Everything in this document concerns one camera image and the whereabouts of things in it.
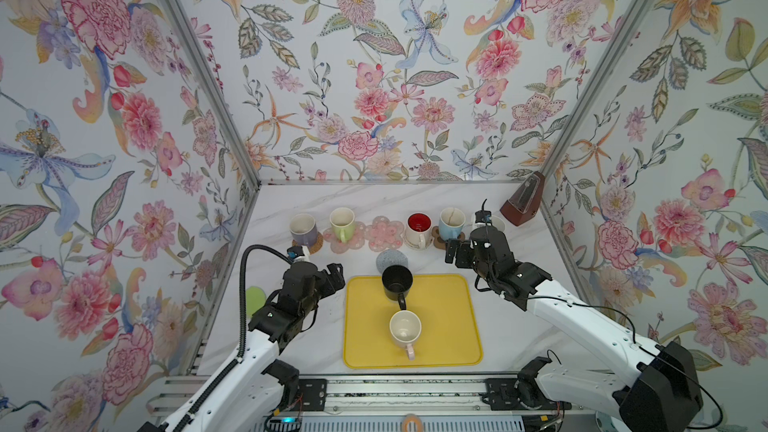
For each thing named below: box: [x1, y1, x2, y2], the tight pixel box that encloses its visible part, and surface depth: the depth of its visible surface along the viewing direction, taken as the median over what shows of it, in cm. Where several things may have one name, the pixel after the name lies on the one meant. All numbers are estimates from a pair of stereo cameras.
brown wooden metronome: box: [500, 171, 546, 226], surface depth 105 cm
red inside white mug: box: [406, 212, 433, 250], surface depth 100 cm
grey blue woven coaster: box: [376, 249, 409, 274], surface depth 101 cm
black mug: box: [382, 264, 414, 311], surface depth 87 cm
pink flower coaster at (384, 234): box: [366, 216, 404, 252], surface depth 109 cm
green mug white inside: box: [329, 207, 355, 244], surface depth 100 cm
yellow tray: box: [343, 274, 483, 369], surface depth 85 cm
